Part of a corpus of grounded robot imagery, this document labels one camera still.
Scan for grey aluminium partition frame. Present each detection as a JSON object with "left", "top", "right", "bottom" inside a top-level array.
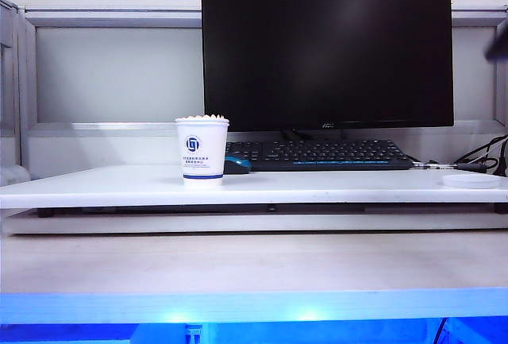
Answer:
[{"left": 0, "top": 0, "right": 508, "bottom": 180}]

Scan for black computer monitor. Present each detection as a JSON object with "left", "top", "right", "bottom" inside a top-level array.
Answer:
[{"left": 200, "top": 0, "right": 456, "bottom": 141}]

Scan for blue-lit robot base bar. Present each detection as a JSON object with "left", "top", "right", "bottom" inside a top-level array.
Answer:
[{"left": 0, "top": 288, "right": 508, "bottom": 344}]

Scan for white paper cup blue logo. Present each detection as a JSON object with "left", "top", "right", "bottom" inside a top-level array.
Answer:
[{"left": 175, "top": 116, "right": 231, "bottom": 186}]

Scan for black and blue mouse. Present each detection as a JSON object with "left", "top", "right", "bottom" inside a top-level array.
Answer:
[{"left": 222, "top": 155, "right": 253, "bottom": 175}]

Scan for black cable bundle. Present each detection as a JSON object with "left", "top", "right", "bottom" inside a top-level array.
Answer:
[{"left": 453, "top": 134, "right": 508, "bottom": 177}]

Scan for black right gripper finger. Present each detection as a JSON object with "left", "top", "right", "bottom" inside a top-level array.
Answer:
[{"left": 483, "top": 17, "right": 508, "bottom": 61}]

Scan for round white plastic lid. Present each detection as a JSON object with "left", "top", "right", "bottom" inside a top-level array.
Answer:
[{"left": 441, "top": 173, "right": 502, "bottom": 190}]

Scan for white raised desk board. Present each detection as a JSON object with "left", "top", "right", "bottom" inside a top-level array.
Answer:
[{"left": 0, "top": 164, "right": 508, "bottom": 218}]

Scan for white flat base board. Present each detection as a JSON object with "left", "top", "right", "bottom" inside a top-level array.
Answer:
[{"left": 2, "top": 208, "right": 508, "bottom": 237}]

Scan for clear ballpoint pen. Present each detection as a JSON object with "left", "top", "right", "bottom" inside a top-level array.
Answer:
[{"left": 411, "top": 160, "right": 488, "bottom": 173}]

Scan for black keyboard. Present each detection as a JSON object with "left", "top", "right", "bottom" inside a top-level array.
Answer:
[{"left": 224, "top": 138, "right": 414, "bottom": 172}]

